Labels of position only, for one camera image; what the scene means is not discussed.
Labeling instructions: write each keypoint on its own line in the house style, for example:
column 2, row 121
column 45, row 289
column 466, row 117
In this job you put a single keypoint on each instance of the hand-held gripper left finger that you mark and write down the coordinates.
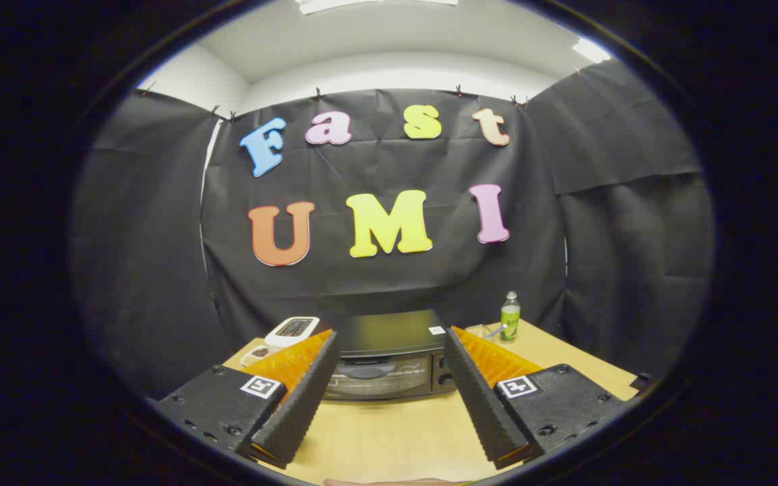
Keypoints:
column 301, row 398

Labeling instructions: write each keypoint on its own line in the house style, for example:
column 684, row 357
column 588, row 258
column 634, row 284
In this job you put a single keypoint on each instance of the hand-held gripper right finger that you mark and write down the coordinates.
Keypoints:
column 480, row 398

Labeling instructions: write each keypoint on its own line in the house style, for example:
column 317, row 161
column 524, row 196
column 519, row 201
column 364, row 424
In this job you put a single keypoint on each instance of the black toaster oven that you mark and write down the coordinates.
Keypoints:
column 389, row 334

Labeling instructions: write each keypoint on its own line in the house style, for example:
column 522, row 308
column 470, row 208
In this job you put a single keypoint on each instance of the small clear food container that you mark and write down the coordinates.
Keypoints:
column 257, row 353

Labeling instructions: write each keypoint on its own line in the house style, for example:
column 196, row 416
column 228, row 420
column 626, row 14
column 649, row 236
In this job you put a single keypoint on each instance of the white pop-up toaster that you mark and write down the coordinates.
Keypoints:
column 292, row 329

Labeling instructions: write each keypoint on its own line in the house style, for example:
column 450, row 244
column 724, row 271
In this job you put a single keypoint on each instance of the clear plastic cup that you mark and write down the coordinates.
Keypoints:
column 478, row 331

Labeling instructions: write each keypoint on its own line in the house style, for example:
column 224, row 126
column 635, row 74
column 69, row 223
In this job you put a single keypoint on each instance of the green drink bottle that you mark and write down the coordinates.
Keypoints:
column 510, row 320

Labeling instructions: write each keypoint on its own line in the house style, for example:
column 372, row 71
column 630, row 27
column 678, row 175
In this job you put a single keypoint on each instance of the black table clamp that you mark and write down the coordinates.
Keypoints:
column 641, row 382

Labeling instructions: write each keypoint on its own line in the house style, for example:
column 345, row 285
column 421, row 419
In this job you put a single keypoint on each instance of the ceiling light panel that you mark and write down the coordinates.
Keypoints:
column 362, row 4
column 590, row 50

